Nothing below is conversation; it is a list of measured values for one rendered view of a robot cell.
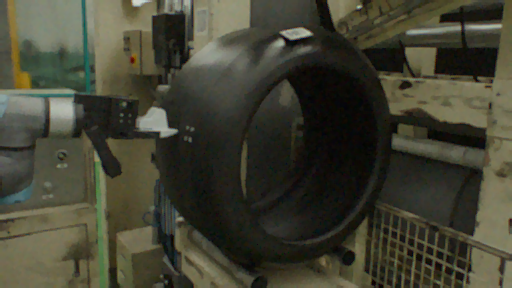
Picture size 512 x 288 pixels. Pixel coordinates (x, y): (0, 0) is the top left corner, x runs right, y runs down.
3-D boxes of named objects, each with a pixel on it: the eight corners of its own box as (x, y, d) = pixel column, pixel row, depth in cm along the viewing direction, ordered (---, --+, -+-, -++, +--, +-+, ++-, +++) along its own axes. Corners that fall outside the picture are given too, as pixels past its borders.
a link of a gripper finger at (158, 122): (184, 111, 91) (141, 108, 86) (182, 139, 92) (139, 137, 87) (179, 109, 94) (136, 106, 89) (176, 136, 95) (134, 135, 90)
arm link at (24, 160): (-42, 207, 74) (-41, 144, 72) (4, 188, 85) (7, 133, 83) (1, 216, 73) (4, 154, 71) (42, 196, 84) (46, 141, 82)
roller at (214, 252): (205, 236, 130) (191, 242, 128) (202, 223, 129) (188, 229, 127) (270, 289, 102) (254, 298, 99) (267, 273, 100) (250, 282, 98)
